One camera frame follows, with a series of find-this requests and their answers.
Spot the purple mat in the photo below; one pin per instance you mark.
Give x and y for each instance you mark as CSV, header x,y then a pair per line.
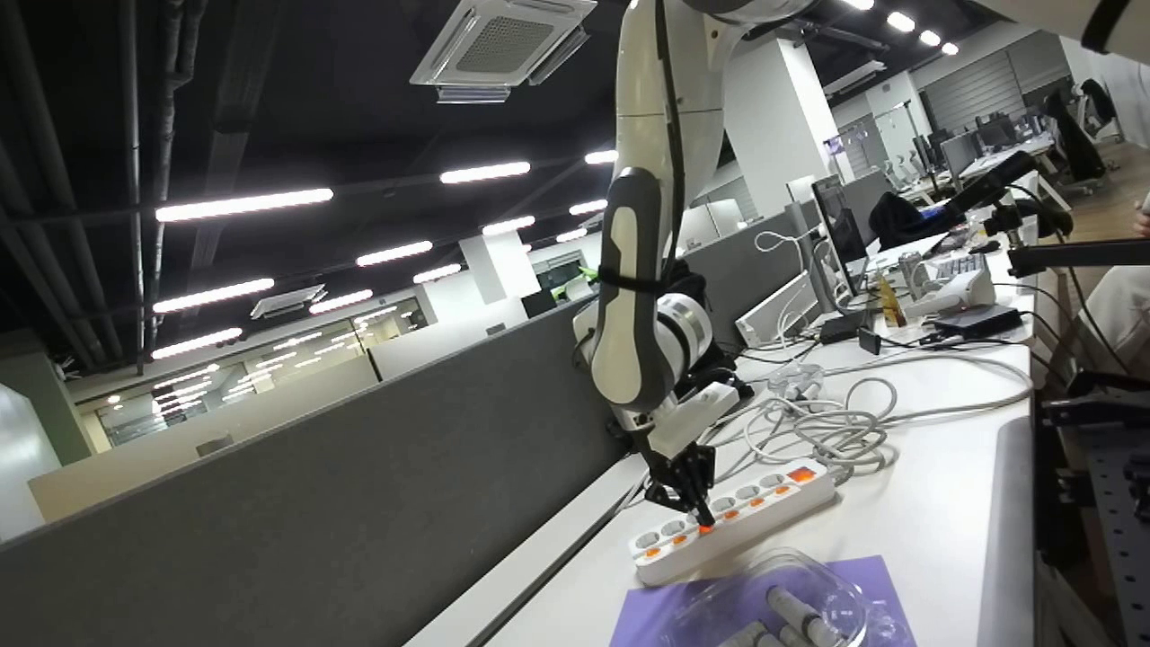
x,y
883,597

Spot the white multi-switch power strip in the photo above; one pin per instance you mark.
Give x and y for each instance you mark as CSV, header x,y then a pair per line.
x,y
755,516

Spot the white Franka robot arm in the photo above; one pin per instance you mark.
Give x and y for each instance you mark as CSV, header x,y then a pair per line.
x,y
634,299

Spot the ceiling air conditioner unit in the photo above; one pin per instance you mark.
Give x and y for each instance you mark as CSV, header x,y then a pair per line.
x,y
499,44

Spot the white square pillar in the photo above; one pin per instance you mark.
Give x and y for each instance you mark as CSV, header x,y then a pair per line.
x,y
779,125

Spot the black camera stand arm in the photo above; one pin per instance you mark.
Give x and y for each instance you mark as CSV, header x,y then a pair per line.
x,y
1056,234

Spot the clear plastic package white parts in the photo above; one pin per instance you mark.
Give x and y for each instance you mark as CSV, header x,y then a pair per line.
x,y
791,603

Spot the black perforated breadboard table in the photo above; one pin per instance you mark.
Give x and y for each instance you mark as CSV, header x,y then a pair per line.
x,y
1108,516

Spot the grey partition wall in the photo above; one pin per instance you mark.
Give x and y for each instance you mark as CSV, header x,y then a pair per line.
x,y
301,516

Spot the black computer monitor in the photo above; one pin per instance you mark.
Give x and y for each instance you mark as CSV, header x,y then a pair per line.
x,y
838,215

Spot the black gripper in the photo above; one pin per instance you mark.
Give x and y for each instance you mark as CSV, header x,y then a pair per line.
x,y
686,460

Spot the small amber bottle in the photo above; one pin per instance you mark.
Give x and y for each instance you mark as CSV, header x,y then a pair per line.
x,y
889,299

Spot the black backpack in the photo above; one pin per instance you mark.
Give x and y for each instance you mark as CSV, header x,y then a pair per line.
x,y
904,215

